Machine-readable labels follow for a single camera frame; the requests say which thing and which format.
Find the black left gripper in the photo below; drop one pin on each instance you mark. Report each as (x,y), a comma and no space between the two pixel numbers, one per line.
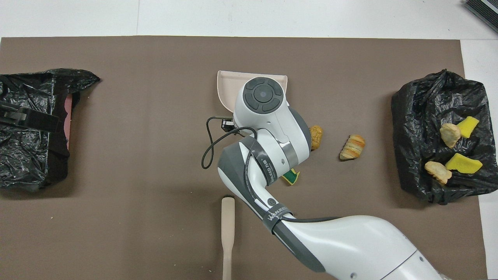
(13,114)

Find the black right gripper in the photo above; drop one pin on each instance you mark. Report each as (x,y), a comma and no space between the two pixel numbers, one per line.
(227,124)

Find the beige plastic dustpan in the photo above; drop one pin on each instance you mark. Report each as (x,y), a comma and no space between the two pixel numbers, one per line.
(227,89)

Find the green and yellow sponge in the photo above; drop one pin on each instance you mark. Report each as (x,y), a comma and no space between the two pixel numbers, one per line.
(291,178)

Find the golden brown bread toy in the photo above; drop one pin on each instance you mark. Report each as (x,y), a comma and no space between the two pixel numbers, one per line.
(317,138)

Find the beige hand brush black bristles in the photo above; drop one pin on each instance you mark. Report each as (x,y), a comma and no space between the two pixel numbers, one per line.
(228,221)

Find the striped bread roll toy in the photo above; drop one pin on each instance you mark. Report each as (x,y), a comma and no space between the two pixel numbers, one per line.
(352,147)
(450,135)

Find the pale foam lump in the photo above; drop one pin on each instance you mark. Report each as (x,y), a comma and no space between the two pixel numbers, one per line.
(437,171)

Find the notched yellow sponge piece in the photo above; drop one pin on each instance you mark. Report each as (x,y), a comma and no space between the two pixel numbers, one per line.
(463,164)

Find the chunky yellow sponge piece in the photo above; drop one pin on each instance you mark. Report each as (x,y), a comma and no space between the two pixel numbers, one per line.
(467,126)

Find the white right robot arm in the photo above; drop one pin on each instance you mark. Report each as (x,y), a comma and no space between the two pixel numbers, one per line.
(264,112)

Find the pink bin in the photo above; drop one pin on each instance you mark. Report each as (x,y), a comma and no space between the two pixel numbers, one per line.
(69,105)

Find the black trash bag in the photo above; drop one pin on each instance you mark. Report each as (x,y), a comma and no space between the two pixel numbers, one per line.
(27,163)
(420,116)

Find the brown table mat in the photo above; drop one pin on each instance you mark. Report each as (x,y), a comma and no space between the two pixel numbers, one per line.
(155,155)

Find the black ribbed device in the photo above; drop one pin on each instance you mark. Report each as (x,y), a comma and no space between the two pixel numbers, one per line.
(486,9)

